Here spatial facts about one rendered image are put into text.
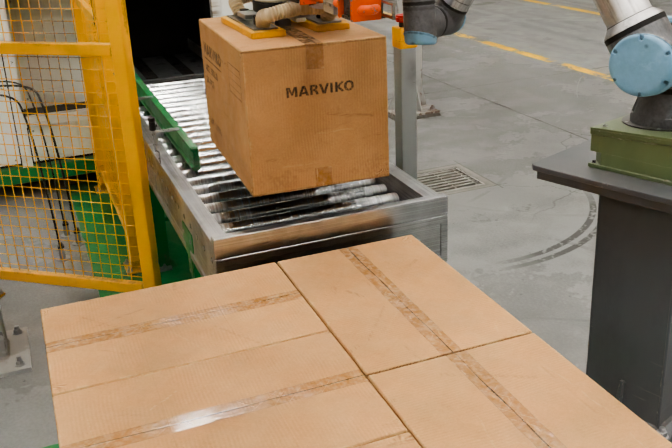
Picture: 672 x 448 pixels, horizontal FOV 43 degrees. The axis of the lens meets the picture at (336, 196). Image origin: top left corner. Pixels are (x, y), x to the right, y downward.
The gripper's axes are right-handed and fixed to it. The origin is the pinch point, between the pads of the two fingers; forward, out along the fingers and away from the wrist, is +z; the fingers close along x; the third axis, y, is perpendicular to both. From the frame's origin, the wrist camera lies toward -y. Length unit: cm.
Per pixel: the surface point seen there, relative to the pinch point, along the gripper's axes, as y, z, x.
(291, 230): -10, 13, -61
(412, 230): -10, -23, -69
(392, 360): -74, 13, -66
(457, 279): -47, -17, -66
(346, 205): 12, -12, -67
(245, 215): 21, 18, -67
